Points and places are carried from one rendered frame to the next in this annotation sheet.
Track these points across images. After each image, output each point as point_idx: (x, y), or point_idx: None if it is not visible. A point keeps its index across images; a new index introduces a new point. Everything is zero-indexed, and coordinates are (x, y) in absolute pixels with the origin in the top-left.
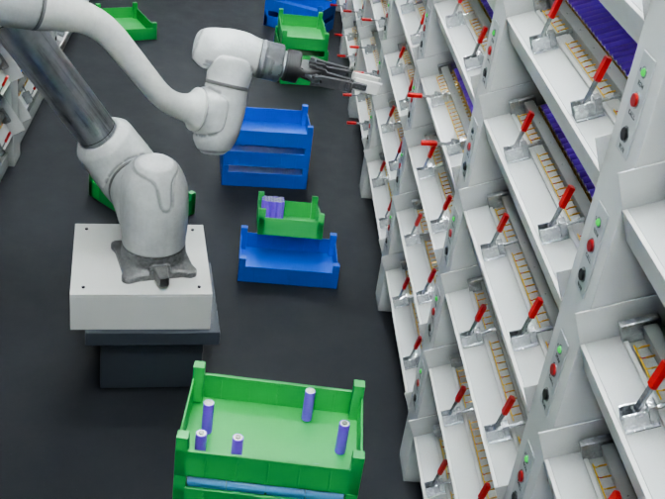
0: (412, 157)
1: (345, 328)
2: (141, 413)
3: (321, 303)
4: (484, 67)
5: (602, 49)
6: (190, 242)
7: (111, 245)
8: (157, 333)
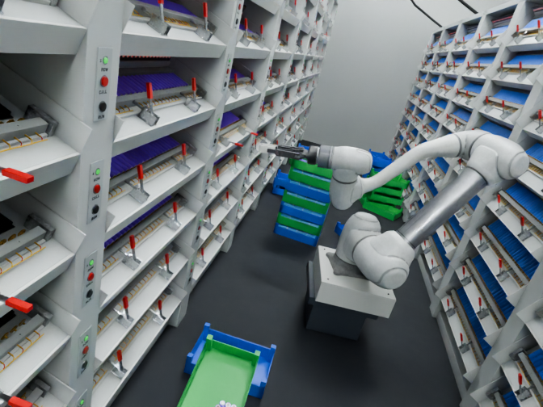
0: (210, 199)
1: (214, 308)
2: None
3: (220, 328)
4: (267, 76)
5: None
6: (329, 272)
7: None
8: None
